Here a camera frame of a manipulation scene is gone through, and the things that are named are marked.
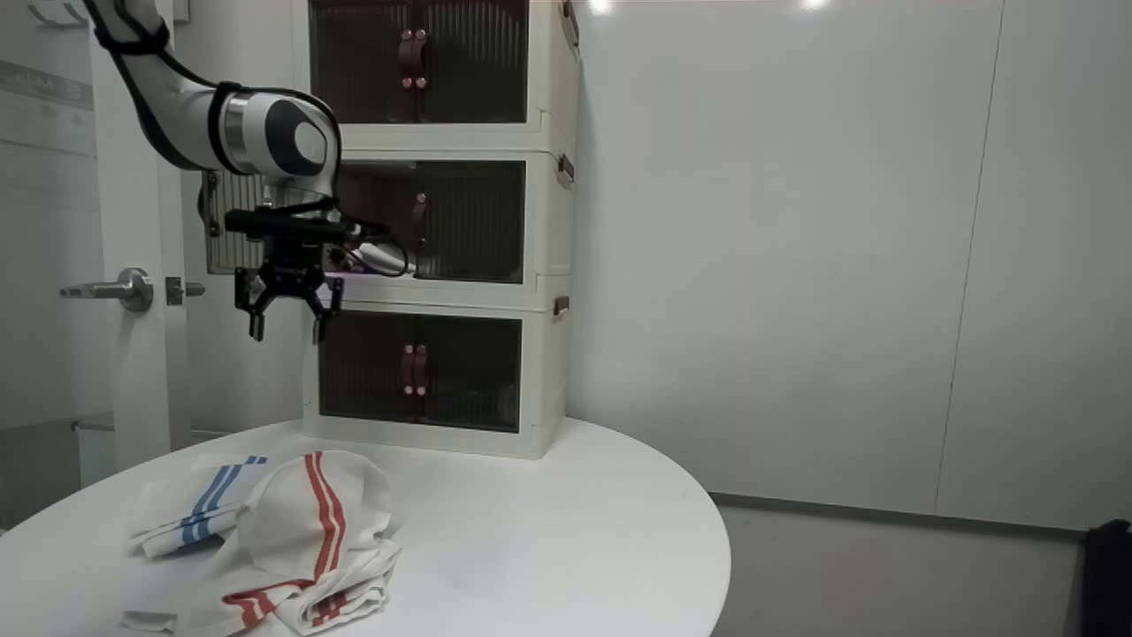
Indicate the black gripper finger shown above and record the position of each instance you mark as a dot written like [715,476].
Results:
[324,316]
[256,322]

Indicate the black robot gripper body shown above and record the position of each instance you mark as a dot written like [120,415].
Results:
[292,252]

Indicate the blue striped white towel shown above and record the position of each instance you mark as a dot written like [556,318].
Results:
[195,508]

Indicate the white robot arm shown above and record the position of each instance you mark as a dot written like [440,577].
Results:
[280,134]

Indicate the folded towels in cabinet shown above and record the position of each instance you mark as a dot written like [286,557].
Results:
[381,258]

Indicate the white three-tier storage cabinet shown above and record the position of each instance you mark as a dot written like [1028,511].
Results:
[463,143]

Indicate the red striped white towel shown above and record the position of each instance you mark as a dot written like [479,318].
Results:
[311,553]

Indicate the white door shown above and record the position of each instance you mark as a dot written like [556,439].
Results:
[142,228]

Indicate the white round table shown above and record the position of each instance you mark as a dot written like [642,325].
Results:
[601,535]

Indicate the silver door lever handle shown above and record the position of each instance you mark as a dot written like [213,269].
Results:
[130,287]

